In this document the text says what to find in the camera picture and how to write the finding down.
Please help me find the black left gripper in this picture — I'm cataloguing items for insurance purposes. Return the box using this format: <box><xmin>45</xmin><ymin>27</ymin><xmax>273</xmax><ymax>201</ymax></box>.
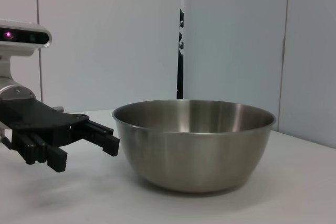
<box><xmin>0</xmin><ymin>97</ymin><xmax>121</xmax><ymax>173</ymax></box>

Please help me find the stainless steel mixing bowl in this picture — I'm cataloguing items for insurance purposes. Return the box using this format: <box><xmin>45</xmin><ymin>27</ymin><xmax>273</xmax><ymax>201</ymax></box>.
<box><xmin>112</xmin><ymin>99</ymin><xmax>277</xmax><ymax>193</ymax></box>

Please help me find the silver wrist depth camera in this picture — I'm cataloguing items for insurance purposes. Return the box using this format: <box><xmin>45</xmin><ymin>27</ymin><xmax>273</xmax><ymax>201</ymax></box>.
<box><xmin>0</xmin><ymin>19</ymin><xmax>53</xmax><ymax>57</ymax></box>

